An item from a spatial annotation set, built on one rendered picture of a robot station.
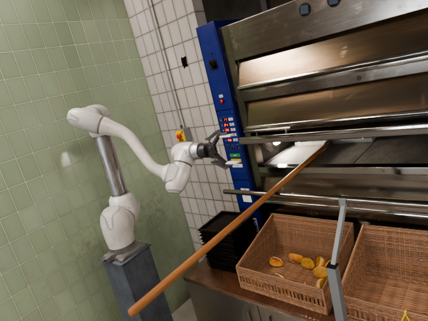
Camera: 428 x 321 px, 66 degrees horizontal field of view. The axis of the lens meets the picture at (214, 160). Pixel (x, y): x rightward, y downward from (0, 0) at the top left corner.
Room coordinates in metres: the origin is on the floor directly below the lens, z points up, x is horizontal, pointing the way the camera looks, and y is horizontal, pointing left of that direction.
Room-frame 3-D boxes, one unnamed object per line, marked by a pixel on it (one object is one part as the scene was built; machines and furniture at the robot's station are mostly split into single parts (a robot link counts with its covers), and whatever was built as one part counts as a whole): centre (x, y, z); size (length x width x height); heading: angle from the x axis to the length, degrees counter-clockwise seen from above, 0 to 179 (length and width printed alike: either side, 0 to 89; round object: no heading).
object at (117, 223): (1.77, 0.63, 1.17); 0.18 x 0.16 x 0.22; 176
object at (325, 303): (1.73, -0.33, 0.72); 0.56 x 0.49 x 0.28; 45
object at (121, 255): (1.74, 0.64, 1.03); 0.22 x 0.18 x 0.06; 139
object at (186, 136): (2.53, 0.18, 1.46); 0.10 x 0.07 x 0.10; 46
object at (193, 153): (1.70, 0.06, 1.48); 0.09 x 0.06 x 0.09; 137
